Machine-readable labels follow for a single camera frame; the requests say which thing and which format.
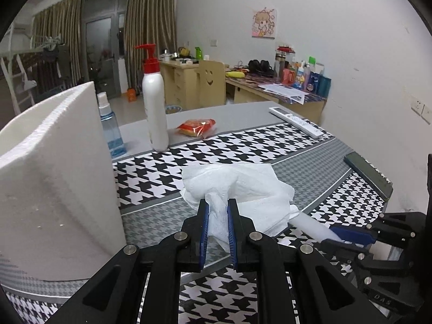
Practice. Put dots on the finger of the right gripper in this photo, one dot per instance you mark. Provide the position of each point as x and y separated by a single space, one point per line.
354 234

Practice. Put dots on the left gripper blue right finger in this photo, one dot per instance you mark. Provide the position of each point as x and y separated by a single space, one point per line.
295 285

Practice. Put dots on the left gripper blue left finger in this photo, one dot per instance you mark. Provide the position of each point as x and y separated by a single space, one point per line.
141 285

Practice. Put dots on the white foam strip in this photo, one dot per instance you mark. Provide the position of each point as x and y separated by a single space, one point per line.
313 228

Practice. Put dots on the white tissue paper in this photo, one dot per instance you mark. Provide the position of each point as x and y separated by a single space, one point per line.
259 194

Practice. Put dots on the houndstooth table mat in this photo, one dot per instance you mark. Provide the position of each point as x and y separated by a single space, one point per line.
149 185

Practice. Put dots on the dark phone on table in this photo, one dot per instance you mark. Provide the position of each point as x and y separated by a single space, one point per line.
380 184

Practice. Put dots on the white styrofoam box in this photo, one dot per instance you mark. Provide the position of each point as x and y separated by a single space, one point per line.
60 218

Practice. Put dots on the white remote control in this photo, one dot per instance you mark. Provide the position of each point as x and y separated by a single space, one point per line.
297 122

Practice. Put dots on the blue spray bottle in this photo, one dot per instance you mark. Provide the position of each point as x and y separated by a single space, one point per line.
110 127

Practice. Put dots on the printed paper sheets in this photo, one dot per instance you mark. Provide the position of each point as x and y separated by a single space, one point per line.
293 94

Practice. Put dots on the red snack packet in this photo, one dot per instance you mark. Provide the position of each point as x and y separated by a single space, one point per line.
197 127

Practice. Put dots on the black headphones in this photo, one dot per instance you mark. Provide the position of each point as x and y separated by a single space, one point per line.
261 68

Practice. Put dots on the white pump bottle red cap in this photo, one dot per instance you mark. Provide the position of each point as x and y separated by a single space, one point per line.
154 99

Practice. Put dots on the orange container on floor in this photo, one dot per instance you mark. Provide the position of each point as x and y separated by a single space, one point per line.
131 95

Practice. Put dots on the wooden smiley chair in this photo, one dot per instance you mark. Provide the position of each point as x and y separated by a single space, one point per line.
211 85

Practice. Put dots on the wooden desk row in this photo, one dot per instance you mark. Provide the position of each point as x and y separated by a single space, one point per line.
184 87

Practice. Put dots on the anime girl poster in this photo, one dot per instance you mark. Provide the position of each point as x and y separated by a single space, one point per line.
264 23

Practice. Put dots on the green bottle on desk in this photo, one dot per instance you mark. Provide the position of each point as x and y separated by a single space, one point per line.
198 53

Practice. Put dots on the metal bunk bed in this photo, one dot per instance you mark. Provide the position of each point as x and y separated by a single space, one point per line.
34 74

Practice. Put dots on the left brown curtain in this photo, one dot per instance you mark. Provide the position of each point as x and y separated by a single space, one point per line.
62 22

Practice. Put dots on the brown curtain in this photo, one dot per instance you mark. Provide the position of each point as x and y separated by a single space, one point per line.
62 22
146 22

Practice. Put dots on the right brown curtain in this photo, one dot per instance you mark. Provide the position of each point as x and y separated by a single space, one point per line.
146 22

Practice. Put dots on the glass balcony door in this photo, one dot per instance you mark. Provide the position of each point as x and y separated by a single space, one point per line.
102 44

